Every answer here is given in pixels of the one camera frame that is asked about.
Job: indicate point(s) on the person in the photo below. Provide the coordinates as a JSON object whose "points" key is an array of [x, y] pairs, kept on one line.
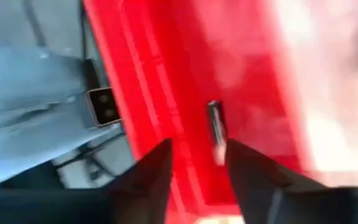
{"points": [[26, 109]]}

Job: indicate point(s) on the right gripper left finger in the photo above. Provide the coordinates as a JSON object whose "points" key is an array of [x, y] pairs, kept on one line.
{"points": [[145, 193]]}

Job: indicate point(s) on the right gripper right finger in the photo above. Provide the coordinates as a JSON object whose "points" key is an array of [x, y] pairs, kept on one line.
{"points": [[259, 193]]}

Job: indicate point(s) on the red plastic bin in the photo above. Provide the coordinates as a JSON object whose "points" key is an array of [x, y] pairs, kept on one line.
{"points": [[182, 77]]}

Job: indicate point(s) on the small cylindrical battery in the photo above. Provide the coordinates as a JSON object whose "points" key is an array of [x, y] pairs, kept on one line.
{"points": [[217, 130]]}

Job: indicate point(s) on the small silver table-level camera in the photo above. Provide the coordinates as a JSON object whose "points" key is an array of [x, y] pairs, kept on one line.
{"points": [[104, 107]]}

